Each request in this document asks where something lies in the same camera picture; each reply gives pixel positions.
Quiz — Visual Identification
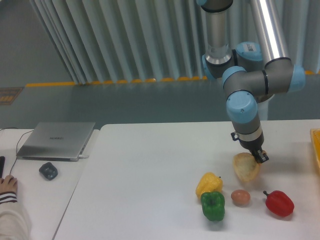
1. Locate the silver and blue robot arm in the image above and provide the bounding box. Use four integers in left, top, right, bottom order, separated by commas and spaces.
197, 0, 306, 163

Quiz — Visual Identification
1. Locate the yellow bell pepper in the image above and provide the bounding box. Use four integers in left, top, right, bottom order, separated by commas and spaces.
195, 172, 223, 200

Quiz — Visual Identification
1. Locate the yellow plastic basket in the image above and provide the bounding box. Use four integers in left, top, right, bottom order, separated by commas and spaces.
310, 128, 320, 174

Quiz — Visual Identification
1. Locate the striped cream sleeve forearm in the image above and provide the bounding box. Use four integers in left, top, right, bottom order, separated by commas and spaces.
0, 191, 31, 240

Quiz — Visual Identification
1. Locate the green bell pepper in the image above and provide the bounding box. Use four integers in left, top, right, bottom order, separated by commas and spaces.
200, 191, 225, 221

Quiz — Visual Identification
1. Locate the thin grey cable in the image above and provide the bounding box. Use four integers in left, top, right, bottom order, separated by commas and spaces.
0, 127, 35, 176

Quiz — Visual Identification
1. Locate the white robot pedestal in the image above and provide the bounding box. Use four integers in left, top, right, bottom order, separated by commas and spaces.
256, 94, 275, 121

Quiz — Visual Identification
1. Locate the red bell pepper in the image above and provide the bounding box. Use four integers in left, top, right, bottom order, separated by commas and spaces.
263, 190, 295, 217

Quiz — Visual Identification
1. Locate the person's hand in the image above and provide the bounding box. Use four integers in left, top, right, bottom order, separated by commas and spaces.
0, 175, 18, 194

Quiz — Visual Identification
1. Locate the brown egg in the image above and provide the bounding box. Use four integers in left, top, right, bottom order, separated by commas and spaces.
231, 189, 251, 206

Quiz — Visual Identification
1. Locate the silver laptop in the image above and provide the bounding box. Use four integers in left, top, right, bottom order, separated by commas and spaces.
16, 122, 95, 162

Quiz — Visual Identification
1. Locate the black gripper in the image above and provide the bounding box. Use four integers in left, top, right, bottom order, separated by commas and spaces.
231, 132, 269, 164

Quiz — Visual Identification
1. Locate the triangular toasted bread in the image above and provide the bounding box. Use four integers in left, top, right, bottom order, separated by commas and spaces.
232, 152, 260, 183

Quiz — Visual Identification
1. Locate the black phone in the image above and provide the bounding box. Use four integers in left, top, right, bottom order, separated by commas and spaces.
0, 156, 6, 178

